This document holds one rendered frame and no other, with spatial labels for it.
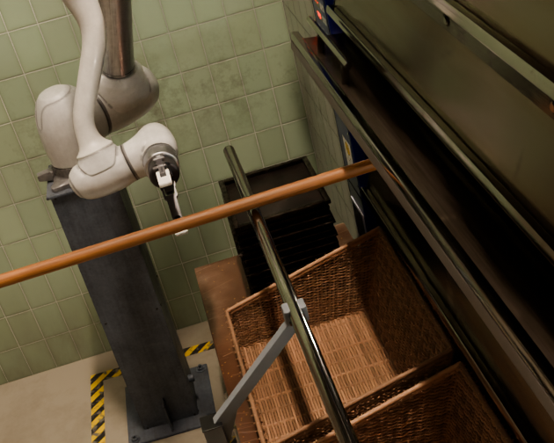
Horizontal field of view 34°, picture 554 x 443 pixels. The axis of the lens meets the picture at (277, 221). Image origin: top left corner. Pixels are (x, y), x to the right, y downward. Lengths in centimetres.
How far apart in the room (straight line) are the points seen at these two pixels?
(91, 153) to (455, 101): 108
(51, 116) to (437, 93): 136
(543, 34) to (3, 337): 285
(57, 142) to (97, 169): 39
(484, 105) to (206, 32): 180
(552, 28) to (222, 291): 187
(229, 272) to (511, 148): 165
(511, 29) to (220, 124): 215
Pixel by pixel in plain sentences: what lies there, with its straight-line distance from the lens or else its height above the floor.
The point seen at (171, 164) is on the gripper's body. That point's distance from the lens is 225.
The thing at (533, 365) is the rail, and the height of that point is 143.
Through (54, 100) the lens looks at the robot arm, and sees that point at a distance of 271.
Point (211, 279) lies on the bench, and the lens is 292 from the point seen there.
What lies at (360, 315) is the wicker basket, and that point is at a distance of 261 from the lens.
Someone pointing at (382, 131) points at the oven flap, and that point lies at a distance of 176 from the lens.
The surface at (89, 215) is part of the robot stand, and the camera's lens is 282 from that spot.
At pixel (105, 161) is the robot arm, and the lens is 236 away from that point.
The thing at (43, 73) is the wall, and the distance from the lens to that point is 318.
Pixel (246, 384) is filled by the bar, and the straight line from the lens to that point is 183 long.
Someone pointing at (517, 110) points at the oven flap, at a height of 158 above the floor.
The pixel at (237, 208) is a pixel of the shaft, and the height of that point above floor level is 120.
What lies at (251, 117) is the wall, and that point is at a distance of 332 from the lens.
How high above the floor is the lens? 223
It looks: 32 degrees down
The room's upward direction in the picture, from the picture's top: 14 degrees counter-clockwise
